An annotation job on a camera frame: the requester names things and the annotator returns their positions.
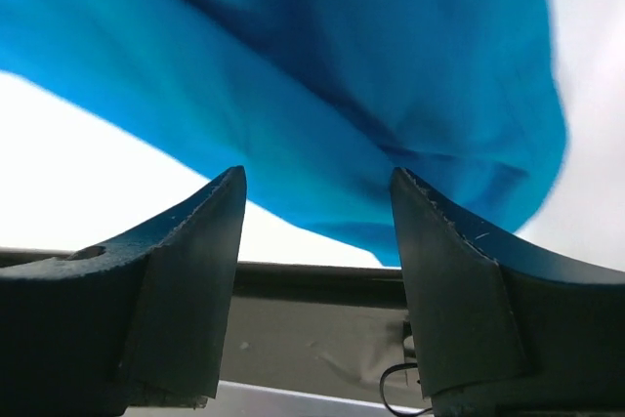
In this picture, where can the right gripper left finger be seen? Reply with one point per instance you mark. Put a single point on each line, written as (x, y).
(139, 319)

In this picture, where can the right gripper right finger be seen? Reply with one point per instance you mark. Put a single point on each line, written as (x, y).
(501, 326)

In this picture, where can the blue polo shirt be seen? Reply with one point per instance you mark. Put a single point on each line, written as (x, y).
(319, 100)

